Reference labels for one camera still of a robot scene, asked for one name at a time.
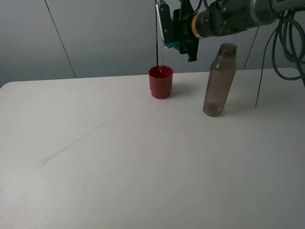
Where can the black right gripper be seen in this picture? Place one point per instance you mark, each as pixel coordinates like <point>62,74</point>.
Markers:
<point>185,41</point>

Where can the teal transparent plastic cup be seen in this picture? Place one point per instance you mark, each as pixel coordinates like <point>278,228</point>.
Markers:
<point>170,44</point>

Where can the smoky transparent water bottle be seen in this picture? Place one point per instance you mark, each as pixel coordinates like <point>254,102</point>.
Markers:
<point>221,76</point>

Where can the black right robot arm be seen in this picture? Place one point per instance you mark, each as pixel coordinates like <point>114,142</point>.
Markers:
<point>221,18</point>

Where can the red plastic cup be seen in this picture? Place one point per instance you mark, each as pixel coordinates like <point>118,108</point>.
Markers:
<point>161,81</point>

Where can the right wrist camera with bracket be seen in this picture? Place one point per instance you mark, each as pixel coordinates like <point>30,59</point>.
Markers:
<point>165,21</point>

